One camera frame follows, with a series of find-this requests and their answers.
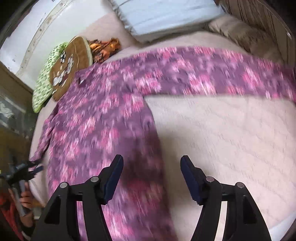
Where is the wooden glass cabinet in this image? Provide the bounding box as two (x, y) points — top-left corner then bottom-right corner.
(1, 63), (37, 173)

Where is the light blue pillow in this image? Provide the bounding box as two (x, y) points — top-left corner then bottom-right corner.
(110, 1), (225, 43)

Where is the pink quilted mattress cover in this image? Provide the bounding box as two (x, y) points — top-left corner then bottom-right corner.
(28, 11), (296, 241)

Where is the green patterned cushion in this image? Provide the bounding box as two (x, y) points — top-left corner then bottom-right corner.
(32, 42), (68, 113)

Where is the purple floral long-sleeve shirt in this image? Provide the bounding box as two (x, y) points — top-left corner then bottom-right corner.
(33, 46), (295, 240)

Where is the orange patterned cloth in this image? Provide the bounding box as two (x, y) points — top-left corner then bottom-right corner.
(88, 38), (121, 63)

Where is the red jacket sleeve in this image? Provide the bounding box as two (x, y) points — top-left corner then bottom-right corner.
(1, 188), (25, 240)

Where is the beige striped floral blanket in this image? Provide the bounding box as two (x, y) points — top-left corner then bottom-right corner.
(206, 1), (295, 67)

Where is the person's left hand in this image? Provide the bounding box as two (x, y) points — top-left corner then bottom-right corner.
(20, 182), (45, 227)

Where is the brown cartoon cushion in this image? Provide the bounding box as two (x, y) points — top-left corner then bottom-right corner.
(50, 36), (93, 101)

